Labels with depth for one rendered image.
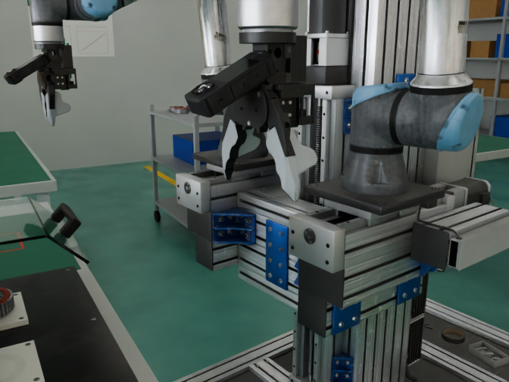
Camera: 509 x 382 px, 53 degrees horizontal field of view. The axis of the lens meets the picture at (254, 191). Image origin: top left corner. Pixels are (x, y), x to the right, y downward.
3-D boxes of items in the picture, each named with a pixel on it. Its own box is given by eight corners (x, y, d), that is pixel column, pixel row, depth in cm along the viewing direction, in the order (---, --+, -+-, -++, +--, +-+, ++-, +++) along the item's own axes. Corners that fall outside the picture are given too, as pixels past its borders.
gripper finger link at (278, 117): (303, 149, 59) (276, 85, 61) (293, 151, 59) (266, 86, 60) (281, 166, 63) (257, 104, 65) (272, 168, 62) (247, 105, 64)
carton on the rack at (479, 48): (488, 57, 706) (490, 41, 700) (507, 57, 683) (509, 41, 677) (469, 57, 687) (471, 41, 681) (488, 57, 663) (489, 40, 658)
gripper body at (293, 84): (315, 129, 66) (318, 32, 63) (263, 136, 61) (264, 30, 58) (277, 123, 72) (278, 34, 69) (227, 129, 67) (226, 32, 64)
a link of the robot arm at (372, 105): (367, 137, 120) (371, 79, 116) (420, 144, 111) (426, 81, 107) (338, 143, 112) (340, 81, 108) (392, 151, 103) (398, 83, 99)
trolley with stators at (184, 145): (218, 209, 446) (216, 93, 420) (279, 245, 362) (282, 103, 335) (153, 220, 418) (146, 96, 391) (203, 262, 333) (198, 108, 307)
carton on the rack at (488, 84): (486, 94, 716) (488, 78, 710) (514, 95, 681) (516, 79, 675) (468, 95, 695) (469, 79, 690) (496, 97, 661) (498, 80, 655)
